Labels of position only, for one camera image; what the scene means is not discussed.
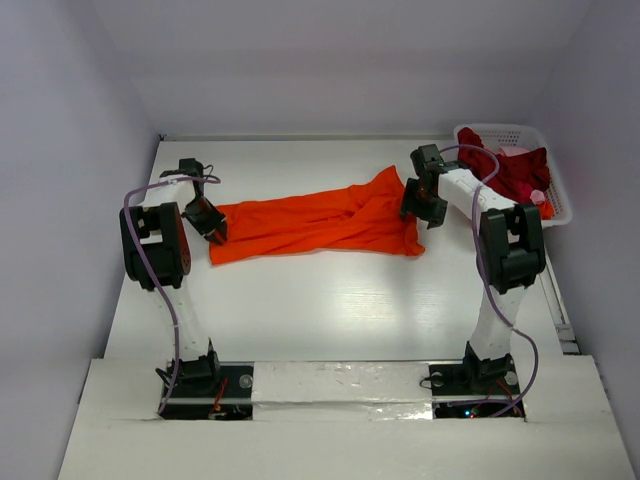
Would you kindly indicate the small orange cloth in basket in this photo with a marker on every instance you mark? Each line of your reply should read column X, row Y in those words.
column 546, row 210

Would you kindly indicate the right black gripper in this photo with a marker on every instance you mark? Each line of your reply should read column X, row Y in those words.
column 422, row 201

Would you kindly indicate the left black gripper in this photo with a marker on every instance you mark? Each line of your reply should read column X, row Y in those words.
column 215, row 220

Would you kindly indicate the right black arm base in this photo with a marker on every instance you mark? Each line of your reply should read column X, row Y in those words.
column 453, row 397

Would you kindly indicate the white plastic basket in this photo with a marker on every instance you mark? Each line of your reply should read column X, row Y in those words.
column 514, row 139

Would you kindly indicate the orange t shirt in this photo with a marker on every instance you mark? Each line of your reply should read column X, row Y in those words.
column 361, row 217

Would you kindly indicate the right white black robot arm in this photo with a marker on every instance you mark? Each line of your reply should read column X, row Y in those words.
column 510, row 254

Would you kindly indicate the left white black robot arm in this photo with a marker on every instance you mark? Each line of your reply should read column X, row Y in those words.
column 157, row 257

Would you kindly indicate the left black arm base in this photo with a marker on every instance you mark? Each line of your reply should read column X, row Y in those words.
column 230, row 400

